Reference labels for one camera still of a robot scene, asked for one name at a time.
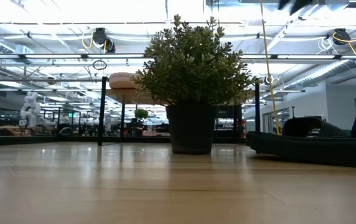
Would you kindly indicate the pink rubber slide sandal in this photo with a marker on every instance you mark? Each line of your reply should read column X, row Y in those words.
column 121, row 81

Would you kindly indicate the wooden shelf with black legs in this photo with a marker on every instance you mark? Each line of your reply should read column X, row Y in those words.
column 102, row 109

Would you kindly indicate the green plant in black pot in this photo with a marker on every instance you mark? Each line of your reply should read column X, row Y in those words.
column 190, row 130

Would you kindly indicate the small green background plant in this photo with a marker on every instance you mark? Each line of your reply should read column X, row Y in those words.
column 141, row 114

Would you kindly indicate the long ceiling light strip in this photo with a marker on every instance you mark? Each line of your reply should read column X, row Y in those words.
column 53, row 56

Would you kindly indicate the white robot figure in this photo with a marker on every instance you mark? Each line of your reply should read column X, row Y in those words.
column 30, row 109

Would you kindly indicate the silver ceiling duct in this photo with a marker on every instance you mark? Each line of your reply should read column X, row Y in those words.
column 321, row 73

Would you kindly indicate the black metal table frame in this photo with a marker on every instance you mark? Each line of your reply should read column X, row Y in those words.
column 41, row 140

